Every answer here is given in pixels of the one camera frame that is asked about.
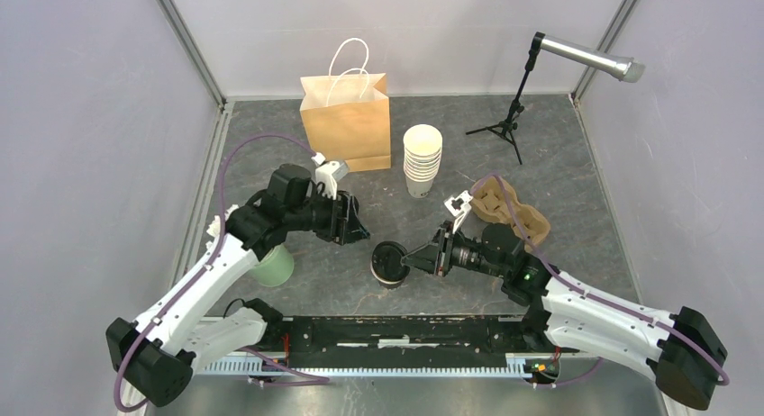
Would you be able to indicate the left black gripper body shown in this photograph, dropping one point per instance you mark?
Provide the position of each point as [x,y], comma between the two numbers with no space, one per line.
[324,221]

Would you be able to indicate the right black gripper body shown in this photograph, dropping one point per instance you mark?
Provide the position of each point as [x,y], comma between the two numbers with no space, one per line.
[454,250]

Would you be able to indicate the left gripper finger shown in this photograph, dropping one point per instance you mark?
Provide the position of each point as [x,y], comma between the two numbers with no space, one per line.
[353,231]
[350,206]

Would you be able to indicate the black coffee lid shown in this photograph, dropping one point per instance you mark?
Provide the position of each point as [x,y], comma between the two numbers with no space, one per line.
[387,256]

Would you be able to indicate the black sleeved paper cup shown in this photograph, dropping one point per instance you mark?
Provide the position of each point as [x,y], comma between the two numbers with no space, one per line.
[390,281]

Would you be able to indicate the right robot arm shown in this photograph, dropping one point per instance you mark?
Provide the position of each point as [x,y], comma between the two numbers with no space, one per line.
[679,351]

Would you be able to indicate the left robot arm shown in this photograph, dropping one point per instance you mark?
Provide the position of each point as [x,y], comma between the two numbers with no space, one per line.
[159,352]

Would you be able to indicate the green cup holder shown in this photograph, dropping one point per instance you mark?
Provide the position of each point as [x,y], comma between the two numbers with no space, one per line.
[275,268]

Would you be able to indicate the brown paper bag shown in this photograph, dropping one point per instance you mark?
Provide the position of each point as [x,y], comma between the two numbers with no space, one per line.
[347,118]

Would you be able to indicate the stack of white paper cups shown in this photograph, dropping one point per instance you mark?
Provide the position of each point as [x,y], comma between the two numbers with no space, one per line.
[422,158]

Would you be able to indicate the black tripod stand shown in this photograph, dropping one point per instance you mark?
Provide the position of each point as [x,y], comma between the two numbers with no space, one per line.
[504,129]

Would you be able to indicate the silver cylindrical lamp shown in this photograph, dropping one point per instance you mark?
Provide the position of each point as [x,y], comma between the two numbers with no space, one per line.
[623,69]

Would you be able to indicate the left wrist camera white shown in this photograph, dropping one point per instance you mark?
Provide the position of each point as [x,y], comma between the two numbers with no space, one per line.
[329,173]

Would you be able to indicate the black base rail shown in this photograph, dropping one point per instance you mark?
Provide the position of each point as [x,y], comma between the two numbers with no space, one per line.
[465,341]

